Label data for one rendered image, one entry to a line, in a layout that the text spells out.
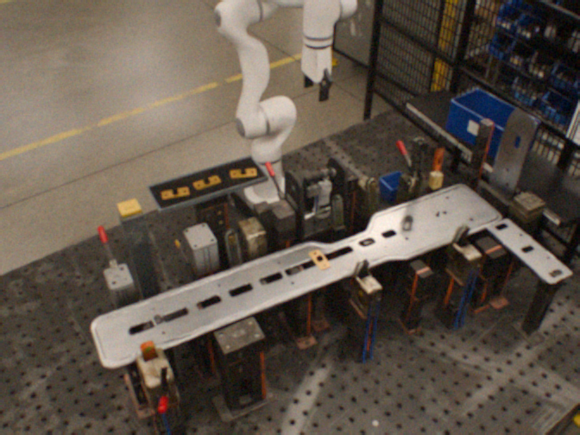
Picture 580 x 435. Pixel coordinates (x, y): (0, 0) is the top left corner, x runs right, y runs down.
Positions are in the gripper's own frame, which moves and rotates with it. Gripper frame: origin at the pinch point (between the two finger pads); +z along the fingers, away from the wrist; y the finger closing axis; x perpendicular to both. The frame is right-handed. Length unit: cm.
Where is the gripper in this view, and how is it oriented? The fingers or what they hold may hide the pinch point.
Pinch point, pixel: (316, 91)
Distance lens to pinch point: 178.9
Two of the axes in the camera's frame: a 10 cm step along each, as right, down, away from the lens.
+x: 8.9, -3.0, 3.4
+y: 4.6, 5.9, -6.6
